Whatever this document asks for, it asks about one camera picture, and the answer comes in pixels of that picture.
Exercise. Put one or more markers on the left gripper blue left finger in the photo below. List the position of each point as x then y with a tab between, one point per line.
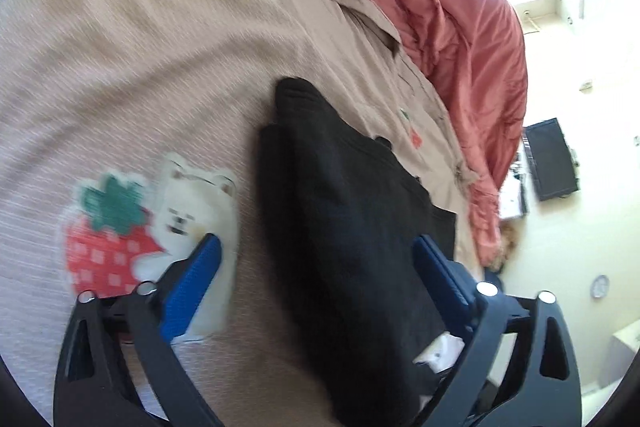
184	285

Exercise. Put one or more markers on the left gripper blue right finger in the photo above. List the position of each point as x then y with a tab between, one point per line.
450	286

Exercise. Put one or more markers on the black shirt with orange print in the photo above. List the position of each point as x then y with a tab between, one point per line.
341	216

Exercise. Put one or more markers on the beige strawberry bear bedsheet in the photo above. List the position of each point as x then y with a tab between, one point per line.
90	86

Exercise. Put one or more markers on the coral red duvet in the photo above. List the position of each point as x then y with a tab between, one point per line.
473	52

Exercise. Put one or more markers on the round wall clock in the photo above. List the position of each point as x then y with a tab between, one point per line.
600	287

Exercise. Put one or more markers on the black wall television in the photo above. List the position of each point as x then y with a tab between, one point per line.
549	160

